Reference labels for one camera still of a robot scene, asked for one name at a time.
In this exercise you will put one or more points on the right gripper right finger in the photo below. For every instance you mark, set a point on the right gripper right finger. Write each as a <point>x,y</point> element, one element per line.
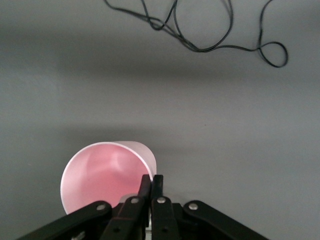
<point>165,220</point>

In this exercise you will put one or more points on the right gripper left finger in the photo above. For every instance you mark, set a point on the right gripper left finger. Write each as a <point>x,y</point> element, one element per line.
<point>125,217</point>

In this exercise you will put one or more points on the pink plastic cup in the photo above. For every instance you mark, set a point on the pink plastic cup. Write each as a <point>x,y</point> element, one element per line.
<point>100,175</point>

